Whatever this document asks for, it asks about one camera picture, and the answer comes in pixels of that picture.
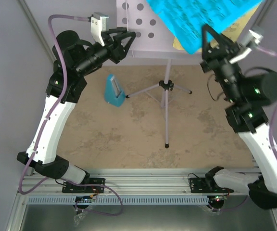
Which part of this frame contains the white tripod music stand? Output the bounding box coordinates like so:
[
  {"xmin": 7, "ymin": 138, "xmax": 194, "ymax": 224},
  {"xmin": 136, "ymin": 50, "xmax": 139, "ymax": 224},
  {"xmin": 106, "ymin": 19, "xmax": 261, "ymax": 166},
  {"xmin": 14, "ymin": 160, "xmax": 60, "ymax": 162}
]
[{"xmin": 116, "ymin": 0, "xmax": 200, "ymax": 149}]

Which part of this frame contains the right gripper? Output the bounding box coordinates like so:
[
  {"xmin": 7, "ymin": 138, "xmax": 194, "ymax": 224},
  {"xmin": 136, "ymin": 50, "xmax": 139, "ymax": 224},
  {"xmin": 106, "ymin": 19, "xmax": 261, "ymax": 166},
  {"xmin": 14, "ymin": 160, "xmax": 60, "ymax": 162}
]
[{"xmin": 200, "ymin": 23, "xmax": 243, "ymax": 103}]

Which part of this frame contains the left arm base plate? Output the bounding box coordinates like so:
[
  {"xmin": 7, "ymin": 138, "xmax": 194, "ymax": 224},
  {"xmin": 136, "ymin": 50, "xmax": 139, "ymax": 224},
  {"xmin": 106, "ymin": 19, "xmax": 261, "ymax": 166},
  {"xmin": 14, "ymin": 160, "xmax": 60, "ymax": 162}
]
[{"xmin": 62, "ymin": 178, "xmax": 105, "ymax": 194}]

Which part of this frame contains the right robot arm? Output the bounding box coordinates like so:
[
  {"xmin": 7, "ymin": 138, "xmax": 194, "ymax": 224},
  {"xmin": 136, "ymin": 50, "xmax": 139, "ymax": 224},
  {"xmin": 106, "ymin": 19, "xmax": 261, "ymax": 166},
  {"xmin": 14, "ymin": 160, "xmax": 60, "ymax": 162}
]
[{"xmin": 201, "ymin": 25, "xmax": 277, "ymax": 209}]

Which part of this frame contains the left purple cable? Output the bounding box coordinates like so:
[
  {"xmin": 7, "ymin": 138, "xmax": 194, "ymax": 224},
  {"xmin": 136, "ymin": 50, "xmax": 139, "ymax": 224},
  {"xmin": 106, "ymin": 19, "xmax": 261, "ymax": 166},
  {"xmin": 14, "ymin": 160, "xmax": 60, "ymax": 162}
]
[{"xmin": 18, "ymin": 14, "xmax": 124, "ymax": 216}]

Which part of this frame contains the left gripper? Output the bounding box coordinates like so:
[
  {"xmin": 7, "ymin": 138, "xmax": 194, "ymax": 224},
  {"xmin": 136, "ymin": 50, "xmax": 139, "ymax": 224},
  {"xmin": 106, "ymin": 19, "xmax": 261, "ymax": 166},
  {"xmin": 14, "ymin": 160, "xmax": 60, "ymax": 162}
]
[{"xmin": 76, "ymin": 27, "xmax": 136, "ymax": 76}]

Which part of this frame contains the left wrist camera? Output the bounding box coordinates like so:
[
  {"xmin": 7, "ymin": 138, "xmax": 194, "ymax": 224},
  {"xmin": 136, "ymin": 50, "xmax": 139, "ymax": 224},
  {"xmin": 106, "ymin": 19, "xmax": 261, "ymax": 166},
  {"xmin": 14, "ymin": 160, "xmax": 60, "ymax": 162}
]
[{"xmin": 90, "ymin": 12, "xmax": 109, "ymax": 47}]

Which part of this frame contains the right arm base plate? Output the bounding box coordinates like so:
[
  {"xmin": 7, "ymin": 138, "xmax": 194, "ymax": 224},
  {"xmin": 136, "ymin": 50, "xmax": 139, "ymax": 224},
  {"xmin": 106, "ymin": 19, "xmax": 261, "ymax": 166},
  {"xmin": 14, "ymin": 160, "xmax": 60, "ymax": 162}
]
[{"xmin": 188, "ymin": 178, "xmax": 234, "ymax": 193}]

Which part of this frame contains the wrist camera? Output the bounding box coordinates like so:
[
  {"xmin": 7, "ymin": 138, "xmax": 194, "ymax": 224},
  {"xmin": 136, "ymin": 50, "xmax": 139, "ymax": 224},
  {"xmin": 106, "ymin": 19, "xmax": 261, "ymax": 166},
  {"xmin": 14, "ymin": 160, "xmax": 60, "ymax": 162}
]
[
  {"xmin": 90, "ymin": 12, "xmax": 109, "ymax": 47},
  {"xmin": 229, "ymin": 26, "xmax": 264, "ymax": 64}
]

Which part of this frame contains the blue music sheet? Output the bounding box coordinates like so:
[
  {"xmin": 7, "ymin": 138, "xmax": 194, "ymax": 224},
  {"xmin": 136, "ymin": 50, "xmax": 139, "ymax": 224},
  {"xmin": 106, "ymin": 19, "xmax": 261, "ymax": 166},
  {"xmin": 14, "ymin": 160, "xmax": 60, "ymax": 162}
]
[{"xmin": 147, "ymin": 0, "xmax": 261, "ymax": 54}]

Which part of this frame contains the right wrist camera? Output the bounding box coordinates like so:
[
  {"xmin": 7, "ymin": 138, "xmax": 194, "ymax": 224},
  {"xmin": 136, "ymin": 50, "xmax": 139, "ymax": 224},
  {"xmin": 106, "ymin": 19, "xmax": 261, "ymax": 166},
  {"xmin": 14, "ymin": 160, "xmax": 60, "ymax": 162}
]
[{"xmin": 229, "ymin": 26, "xmax": 264, "ymax": 64}]

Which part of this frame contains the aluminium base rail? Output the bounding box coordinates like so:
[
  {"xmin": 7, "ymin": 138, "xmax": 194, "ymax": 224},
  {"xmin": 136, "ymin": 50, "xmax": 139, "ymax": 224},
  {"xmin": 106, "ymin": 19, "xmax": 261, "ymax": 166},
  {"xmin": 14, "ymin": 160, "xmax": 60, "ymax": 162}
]
[{"xmin": 17, "ymin": 168, "xmax": 277, "ymax": 196}]

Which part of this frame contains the left aluminium frame post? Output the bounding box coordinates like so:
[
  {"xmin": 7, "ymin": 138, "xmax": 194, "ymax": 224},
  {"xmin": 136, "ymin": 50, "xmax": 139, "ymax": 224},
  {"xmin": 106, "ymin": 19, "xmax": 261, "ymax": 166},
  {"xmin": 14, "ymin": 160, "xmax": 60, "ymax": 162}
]
[{"xmin": 17, "ymin": 0, "xmax": 55, "ymax": 64}]

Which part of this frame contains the blue metronome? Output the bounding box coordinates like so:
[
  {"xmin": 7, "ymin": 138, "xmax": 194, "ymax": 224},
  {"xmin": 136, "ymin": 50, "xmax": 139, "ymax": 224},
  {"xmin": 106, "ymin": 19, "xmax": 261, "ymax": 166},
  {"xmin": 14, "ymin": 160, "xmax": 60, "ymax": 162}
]
[{"xmin": 104, "ymin": 74, "xmax": 126, "ymax": 107}]

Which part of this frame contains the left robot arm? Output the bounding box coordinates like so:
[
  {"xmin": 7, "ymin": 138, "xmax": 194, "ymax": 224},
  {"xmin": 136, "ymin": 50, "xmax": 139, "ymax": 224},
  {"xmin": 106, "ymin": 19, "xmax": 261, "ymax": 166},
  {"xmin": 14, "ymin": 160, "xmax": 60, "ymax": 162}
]
[{"xmin": 17, "ymin": 27, "xmax": 136, "ymax": 192}]

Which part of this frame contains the yellow music sheet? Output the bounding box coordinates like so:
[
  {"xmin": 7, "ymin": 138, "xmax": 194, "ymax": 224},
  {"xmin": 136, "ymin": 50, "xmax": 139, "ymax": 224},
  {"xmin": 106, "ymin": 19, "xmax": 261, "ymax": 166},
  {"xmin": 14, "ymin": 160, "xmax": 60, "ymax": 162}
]
[{"xmin": 173, "ymin": 3, "xmax": 261, "ymax": 51}]

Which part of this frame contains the grey cable duct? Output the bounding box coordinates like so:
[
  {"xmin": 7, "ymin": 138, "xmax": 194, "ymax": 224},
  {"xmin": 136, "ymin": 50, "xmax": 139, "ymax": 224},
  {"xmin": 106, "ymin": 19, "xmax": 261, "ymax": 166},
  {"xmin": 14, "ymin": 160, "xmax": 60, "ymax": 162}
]
[{"xmin": 27, "ymin": 195, "xmax": 209, "ymax": 205}]

